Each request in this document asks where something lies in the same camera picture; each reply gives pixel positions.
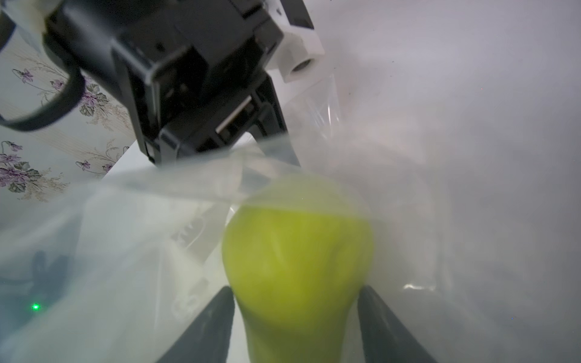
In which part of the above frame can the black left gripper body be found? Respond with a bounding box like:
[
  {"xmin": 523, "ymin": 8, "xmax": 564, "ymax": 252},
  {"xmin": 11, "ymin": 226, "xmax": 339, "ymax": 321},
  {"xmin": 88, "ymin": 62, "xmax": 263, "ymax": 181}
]
[{"xmin": 45, "ymin": 1, "xmax": 287, "ymax": 165}]

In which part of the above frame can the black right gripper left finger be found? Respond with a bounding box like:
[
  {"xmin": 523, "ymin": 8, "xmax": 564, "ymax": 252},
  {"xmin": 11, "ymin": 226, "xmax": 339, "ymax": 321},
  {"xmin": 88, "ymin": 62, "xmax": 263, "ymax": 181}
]
[{"xmin": 157, "ymin": 287, "xmax": 235, "ymax": 363}]

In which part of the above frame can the green pear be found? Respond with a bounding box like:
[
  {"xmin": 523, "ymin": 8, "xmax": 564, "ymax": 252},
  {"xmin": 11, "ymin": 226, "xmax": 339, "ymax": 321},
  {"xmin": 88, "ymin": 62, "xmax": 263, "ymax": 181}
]
[{"xmin": 222, "ymin": 175, "xmax": 374, "ymax": 362}]

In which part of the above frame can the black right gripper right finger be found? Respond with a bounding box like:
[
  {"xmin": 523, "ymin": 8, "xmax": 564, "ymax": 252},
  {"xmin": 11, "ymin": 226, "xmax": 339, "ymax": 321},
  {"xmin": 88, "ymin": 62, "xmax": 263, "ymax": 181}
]
[{"xmin": 357, "ymin": 285, "xmax": 436, "ymax": 363}]

